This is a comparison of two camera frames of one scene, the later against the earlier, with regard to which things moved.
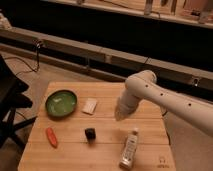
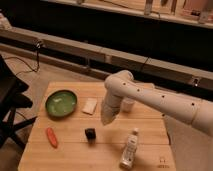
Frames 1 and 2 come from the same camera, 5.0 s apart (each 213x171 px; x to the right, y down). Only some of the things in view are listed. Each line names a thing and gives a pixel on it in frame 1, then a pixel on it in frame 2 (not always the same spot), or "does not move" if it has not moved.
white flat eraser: [90, 105] does not move
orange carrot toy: [52, 137] does not move
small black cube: [90, 133] does not move
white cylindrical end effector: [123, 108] → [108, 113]
